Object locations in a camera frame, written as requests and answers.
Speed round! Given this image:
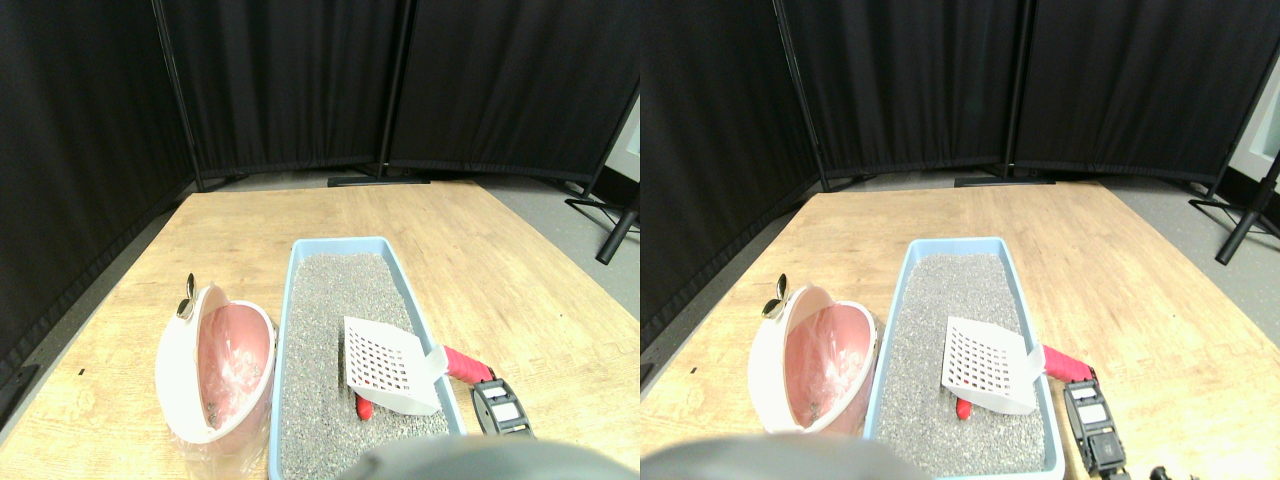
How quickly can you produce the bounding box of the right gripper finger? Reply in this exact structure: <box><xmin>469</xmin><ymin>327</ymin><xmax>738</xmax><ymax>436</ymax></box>
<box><xmin>1062</xmin><ymin>380</ymin><xmax>1129</xmax><ymax>473</ymax></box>
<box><xmin>471</xmin><ymin>378</ymin><xmax>536</xmax><ymax>439</ymax></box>

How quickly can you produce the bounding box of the white scoop with red handle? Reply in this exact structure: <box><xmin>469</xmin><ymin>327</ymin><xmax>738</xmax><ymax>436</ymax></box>
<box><xmin>343</xmin><ymin>316</ymin><xmax>495</xmax><ymax>416</ymax></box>
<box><xmin>941</xmin><ymin>316</ymin><xmax>1098</xmax><ymax>416</ymax></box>

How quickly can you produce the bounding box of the blue litter tray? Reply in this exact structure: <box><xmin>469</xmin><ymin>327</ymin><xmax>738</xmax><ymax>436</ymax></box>
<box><xmin>268</xmin><ymin>236</ymin><xmax>468</xmax><ymax>480</ymax></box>
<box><xmin>863</xmin><ymin>237</ymin><xmax>1065</xmax><ymax>480</ymax></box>

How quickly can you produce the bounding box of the black tripod stand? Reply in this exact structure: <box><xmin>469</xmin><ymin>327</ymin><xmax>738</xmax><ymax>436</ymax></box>
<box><xmin>565</xmin><ymin>195</ymin><xmax>641</xmax><ymax>266</ymax></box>
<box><xmin>1188</xmin><ymin>150</ymin><xmax>1280</xmax><ymax>266</ymax></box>

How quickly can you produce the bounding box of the white bin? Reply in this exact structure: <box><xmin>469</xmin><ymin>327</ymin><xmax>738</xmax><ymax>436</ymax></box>
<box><xmin>155</xmin><ymin>273</ymin><xmax>277</xmax><ymax>463</ymax></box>
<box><xmin>747</xmin><ymin>275</ymin><xmax>881</xmax><ymax>439</ymax></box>

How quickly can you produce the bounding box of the black curtain stand pole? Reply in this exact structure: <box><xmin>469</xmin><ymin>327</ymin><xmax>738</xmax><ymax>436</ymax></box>
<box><xmin>1000</xmin><ymin>0</ymin><xmax>1037</xmax><ymax>179</ymax></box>
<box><xmin>378</xmin><ymin>0</ymin><xmax>415</xmax><ymax>179</ymax></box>
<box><xmin>150</xmin><ymin>0</ymin><xmax>205</xmax><ymax>193</ymax></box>
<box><xmin>771</xmin><ymin>0</ymin><xmax>833</xmax><ymax>193</ymax></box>
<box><xmin>583</xmin><ymin>85</ymin><xmax>641</xmax><ymax>196</ymax></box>

